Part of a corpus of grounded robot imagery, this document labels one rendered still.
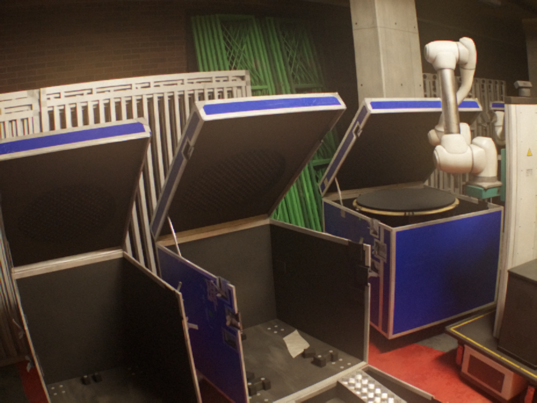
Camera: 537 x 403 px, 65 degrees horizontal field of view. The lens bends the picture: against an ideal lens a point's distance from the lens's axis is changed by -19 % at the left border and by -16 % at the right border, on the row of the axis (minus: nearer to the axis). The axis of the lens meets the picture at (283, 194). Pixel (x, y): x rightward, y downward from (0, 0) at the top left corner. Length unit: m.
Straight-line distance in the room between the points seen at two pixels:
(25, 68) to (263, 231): 2.90
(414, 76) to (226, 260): 2.61
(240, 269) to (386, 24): 2.56
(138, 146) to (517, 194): 2.03
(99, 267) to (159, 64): 2.93
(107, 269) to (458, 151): 2.15
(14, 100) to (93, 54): 1.62
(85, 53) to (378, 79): 2.93
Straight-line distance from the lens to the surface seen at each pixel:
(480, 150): 2.72
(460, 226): 3.45
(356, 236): 3.61
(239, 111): 2.38
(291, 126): 2.71
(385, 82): 4.47
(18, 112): 3.73
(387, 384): 3.03
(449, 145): 2.67
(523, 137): 2.81
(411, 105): 3.41
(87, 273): 3.01
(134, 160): 2.41
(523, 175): 2.83
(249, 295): 3.57
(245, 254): 3.46
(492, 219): 3.65
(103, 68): 5.14
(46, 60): 4.99
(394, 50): 4.63
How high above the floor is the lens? 1.77
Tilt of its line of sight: 11 degrees down
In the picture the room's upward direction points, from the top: 4 degrees counter-clockwise
